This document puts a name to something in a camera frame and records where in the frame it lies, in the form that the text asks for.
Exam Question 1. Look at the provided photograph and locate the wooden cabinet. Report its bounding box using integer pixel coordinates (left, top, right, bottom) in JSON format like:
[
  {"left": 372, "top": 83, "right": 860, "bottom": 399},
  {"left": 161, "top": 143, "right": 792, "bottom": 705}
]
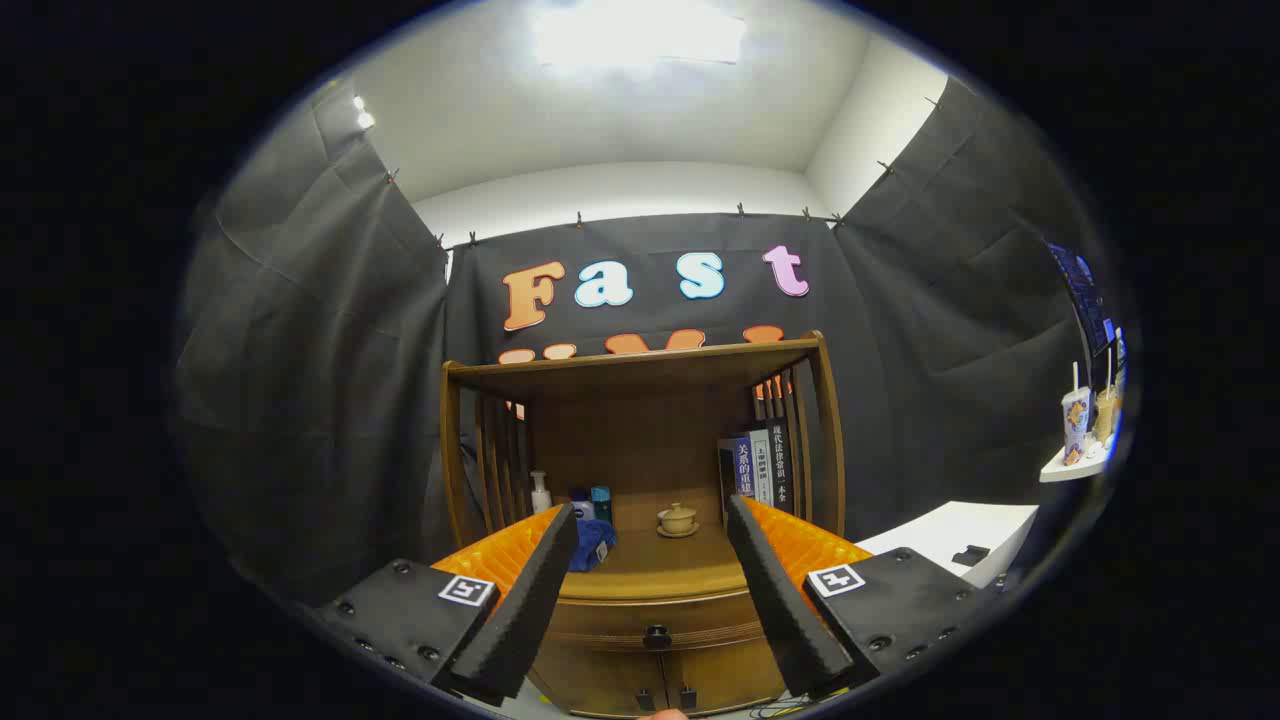
[{"left": 440, "top": 332, "right": 847, "bottom": 719}]

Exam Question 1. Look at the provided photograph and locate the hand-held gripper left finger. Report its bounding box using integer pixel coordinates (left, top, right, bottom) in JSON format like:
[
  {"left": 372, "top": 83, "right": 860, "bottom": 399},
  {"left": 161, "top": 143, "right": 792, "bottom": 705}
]
[{"left": 315, "top": 503, "right": 581, "bottom": 707}]

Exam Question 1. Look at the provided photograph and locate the dark monitor screen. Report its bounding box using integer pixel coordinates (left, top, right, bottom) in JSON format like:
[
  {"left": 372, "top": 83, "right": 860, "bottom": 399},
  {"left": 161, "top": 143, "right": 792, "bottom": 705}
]
[{"left": 1045, "top": 240, "right": 1116, "bottom": 356}]

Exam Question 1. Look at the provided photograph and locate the blue towel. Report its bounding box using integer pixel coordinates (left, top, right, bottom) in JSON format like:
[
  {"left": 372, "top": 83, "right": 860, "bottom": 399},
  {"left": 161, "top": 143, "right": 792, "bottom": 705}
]
[{"left": 568, "top": 518, "right": 618, "bottom": 573}]

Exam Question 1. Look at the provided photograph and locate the blue spine book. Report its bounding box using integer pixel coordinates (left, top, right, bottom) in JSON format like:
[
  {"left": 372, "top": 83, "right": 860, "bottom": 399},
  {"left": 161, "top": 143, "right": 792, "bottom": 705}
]
[{"left": 717, "top": 434, "right": 756, "bottom": 528}]

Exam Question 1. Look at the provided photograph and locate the wooden countertop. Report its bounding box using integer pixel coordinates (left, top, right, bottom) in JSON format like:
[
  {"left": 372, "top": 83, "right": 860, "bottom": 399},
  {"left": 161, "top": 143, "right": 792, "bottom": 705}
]
[{"left": 545, "top": 520, "right": 766, "bottom": 603}]

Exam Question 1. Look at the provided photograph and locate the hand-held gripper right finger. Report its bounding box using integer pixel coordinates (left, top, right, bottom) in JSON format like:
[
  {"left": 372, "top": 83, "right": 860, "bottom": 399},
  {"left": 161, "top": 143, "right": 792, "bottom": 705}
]
[{"left": 725, "top": 494, "right": 1001, "bottom": 701}]

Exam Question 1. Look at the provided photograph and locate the brown drink cup with straw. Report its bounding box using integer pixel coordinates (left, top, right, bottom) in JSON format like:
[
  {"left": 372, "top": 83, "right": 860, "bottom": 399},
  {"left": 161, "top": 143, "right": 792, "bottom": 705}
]
[{"left": 1095, "top": 350, "right": 1119, "bottom": 446}]

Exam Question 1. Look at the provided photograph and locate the white spine book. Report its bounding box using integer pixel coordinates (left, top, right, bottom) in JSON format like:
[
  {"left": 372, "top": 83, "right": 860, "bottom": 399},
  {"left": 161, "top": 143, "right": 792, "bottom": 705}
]
[{"left": 750, "top": 429, "right": 774, "bottom": 507}]

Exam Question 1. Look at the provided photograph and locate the small white shelf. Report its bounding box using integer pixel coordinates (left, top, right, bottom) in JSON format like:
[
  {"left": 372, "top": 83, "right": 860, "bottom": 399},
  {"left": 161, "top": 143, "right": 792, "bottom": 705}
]
[{"left": 1038, "top": 440, "right": 1113, "bottom": 484}]

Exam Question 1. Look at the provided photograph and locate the black spine book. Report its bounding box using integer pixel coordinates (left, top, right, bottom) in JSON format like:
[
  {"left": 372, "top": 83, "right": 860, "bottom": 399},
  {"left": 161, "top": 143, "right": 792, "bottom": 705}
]
[{"left": 767, "top": 420, "right": 795, "bottom": 515}]

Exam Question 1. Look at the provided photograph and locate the white table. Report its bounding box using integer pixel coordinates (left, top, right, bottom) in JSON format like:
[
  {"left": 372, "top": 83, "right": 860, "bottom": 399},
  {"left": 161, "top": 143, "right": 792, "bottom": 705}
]
[{"left": 855, "top": 501, "right": 1041, "bottom": 591}]

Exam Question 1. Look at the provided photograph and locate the wooden cabinet door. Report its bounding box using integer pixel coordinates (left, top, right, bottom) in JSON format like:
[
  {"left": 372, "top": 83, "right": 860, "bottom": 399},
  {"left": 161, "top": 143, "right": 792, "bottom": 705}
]
[
  {"left": 665, "top": 640, "right": 786, "bottom": 717},
  {"left": 530, "top": 645, "right": 666, "bottom": 717}
]

